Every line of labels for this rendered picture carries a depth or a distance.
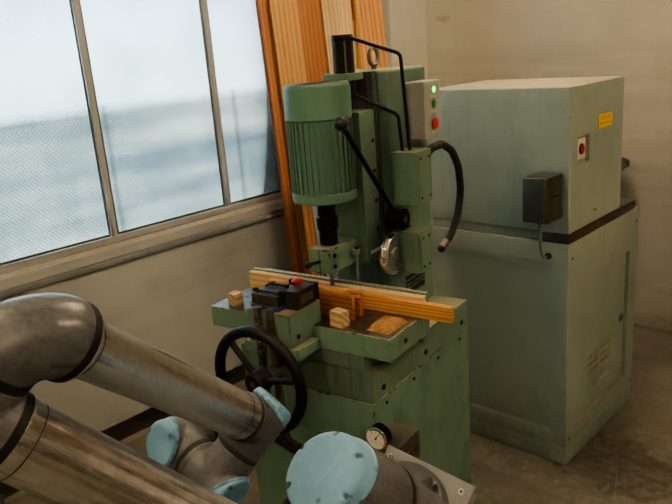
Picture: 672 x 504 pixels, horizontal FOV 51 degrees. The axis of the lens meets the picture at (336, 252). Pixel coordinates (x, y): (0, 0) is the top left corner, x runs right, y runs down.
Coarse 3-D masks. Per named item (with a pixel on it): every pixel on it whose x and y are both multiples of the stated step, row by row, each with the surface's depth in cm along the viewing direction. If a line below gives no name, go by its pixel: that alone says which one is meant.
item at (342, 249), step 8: (344, 240) 196; (352, 240) 196; (312, 248) 191; (320, 248) 190; (328, 248) 189; (336, 248) 190; (344, 248) 193; (352, 248) 197; (312, 256) 191; (320, 256) 190; (328, 256) 188; (336, 256) 191; (344, 256) 194; (352, 256) 197; (320, 264) 190; (328, 264) 189; (336, 264) 191; (344, 264) 194; (320, 272) 191; (328, 272) 190
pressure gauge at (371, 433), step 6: (372, 426) 172; (378, 426) 172; (384, 426) 172; (366, 432) 173; (372, 432) 172; (378, 432) 171; (384, 432) 171; (390, 432) 172; (366, 438) 174; (372, 438) 173; (378, 438) 172; (384, 438) 171; (390, 438) 172; (372, 444) 174; (378, 444) 172; (384, 444) 171; (384, 450) 175
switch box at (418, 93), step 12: (408, 84) 196; (420, 84) 194; (432, 84) 198; (408, 96) 197; (420, 96) 195; (408, 108) 198; (420, 108) 196; (432, 108) 199; (420, 120) 197; (432, 120) 200; (420, 132) 198
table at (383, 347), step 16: (224, 304) 203; (224, 320) 201; (240, 320) 198; (352, 320) 184; (368, 320) 183; (416, 320) 181; (320, 336) 182; (336, 336) 179; (352, 336) 176; (368, 336) 173; (384, 336) 172; (400, 336) 174; (416, 336) 181; (304, 352) 177; (352, 352) 177; (368, 352) 174; (384, 352) 171; (400, 352) 175
